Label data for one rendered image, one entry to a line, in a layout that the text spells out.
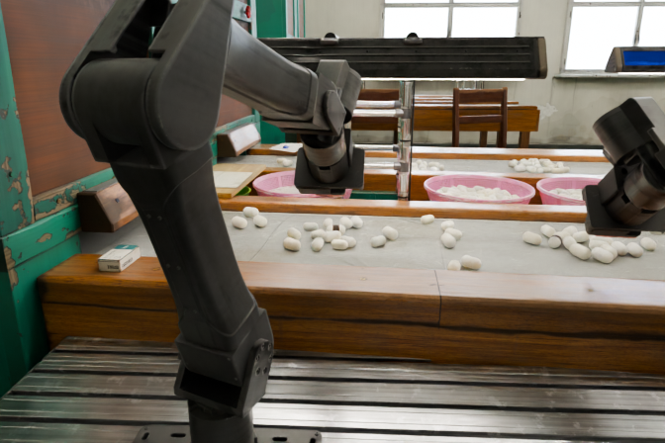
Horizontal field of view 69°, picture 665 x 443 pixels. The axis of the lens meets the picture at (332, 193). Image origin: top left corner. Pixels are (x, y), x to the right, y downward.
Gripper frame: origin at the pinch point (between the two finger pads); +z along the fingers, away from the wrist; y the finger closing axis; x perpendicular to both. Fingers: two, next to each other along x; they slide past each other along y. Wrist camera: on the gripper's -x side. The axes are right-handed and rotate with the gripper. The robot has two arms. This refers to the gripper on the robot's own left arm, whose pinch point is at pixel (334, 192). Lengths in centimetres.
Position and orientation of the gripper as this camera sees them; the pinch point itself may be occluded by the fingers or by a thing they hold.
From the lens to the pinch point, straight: 79.7
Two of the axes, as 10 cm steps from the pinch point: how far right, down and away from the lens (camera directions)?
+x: -0.7, 9.1, -4.0
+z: 1.0, 4.1, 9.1
